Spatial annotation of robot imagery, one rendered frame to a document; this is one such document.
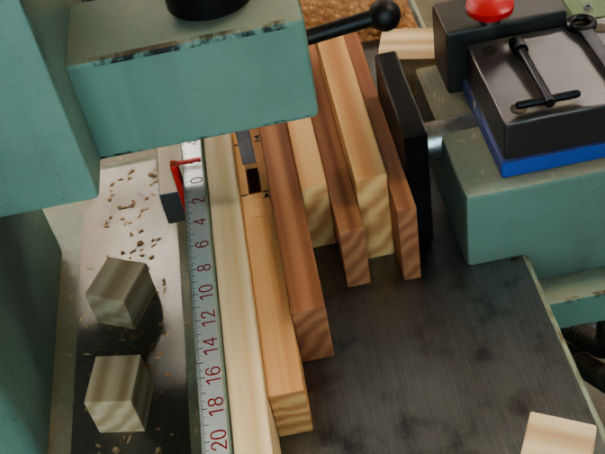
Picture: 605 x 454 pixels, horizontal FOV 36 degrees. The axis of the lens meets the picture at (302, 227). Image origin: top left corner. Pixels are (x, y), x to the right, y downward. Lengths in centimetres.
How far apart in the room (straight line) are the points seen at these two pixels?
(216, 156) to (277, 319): 15
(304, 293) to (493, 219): 13
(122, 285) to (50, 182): 21
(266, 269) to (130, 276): 20
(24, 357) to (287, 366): 23
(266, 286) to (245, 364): 6
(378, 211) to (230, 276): 10
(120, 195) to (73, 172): 33
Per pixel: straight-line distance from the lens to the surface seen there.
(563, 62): 59
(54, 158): 53
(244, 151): 61
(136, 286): 73
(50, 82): 50
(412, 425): 53
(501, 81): 58
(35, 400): 68
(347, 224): 56
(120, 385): 66
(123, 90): 54
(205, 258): 55
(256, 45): 53
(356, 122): 60
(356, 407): 54
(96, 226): 84
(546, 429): 47
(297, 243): 56
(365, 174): 56
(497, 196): 56
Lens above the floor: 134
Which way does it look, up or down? 44 degrees down
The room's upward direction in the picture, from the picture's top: 11 degrees counter-clockwise
